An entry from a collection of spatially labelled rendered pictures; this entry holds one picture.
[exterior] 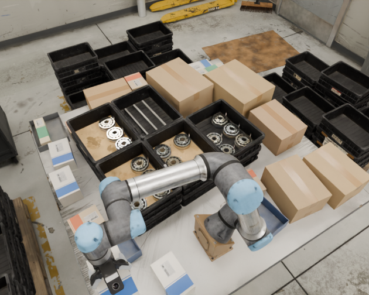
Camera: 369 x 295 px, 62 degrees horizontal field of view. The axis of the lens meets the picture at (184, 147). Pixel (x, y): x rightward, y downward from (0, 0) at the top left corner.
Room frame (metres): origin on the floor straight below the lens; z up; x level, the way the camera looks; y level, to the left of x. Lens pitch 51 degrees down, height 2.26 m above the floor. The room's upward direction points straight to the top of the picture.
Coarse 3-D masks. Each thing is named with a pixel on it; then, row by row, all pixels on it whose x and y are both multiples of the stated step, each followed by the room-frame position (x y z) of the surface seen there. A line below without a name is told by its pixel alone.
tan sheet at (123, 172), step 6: (138, 156) 1.10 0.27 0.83; (126, 162) 1.06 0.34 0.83; (120, 168) 1.02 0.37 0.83; (126, 168) 1.02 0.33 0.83; (150, 168) 1.02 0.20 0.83; (108, 174) 0.97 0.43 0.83; (114, 174) 0.97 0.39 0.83; (120, 174) 0.97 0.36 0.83; (126, 174) 0.97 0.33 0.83; (132, 174) 0.97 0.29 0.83; (138, 174) 0.97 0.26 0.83; (150, 198) 0.82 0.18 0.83; (150, 204) 0.78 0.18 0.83
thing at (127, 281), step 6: (114, 246) 0.44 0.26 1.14; (114, 252) 0.41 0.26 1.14; (120, 252) 0.41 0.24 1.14; (90, 264) 0.37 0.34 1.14; (120, 270) 0.35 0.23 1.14; (126, 270) 0.35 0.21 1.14; (120, 276) 0.33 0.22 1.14; (126, 276) 0.33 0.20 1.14; (102, 282) 0.31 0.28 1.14; (126, 282) 0.31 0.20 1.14; (132, 282) 0.31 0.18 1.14; (102, 288) 0.29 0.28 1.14; (126, 288) 0.29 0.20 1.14; (132, 288) 0.29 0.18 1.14; (102, 294) 0.27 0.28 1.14; (108, 294) 0.27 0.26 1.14; (114, 294) 0.27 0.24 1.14; (120, 294) 0.27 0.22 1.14; (126, 294) 0.27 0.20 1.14; (132, 294) 0.27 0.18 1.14; (138, 294) 0.27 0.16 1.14
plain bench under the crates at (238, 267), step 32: (256, 160) 1.17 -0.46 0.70; (96, 192) 0.94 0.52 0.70; (64, 224) 0.73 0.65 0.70; (160, 224) 0.73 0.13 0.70; (192, 224) 0.73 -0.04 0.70; (288, 224) 0.73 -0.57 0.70; (320, 224) 0.73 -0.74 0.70; (160, 256) 0.56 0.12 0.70; (192, 256) 0.56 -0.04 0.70; (224, 256) 0.56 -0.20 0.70; (256, 256) 0.56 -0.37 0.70; (160, 288) 0.41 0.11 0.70; (224, 288) 0.41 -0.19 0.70
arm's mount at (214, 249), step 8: (200, 216) 0.69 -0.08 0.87; (208, 216) 0.72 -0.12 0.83; (200, 224) 0.64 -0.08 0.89; (200, 232) 0.63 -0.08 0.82; (200, 240) 0.63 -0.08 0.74; (208, 240) 0.58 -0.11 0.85; (232, 240) 0.61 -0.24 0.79; (208, 248) 0.57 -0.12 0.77; (216, 248) 0.54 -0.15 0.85; (224, 248) 0.57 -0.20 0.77; (232, 248) 0.60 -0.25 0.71; (216, 256) 0.55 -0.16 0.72
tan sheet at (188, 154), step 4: (168, 140) 1.22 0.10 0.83; (172, 140) 1.22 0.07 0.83; (168, 144) 1.20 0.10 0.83; (172, 144) 1.20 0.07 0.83; (192, 144) 1.20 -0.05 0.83; (172, 148) 1.16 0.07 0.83; (176, 148) 1.16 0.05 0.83; (188, 148) 1.16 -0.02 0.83; (192, 148) 1.16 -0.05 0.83; (196, 148) 1.16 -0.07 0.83; (172, 152) 1.13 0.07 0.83; (176, 152) 1.13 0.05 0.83; (180, 152) 1.13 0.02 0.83; (184, 152) 1.13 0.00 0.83; (188, 152) 1.13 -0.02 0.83; (192, 152) 1.13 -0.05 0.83; (196, 152) 1.13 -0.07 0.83; (200, 152) 1.13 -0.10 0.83; (184, 156) 1.10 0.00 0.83; (188, 156) 1.10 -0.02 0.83; (192, 156) 1.10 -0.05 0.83; (184, 160) 1.07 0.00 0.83
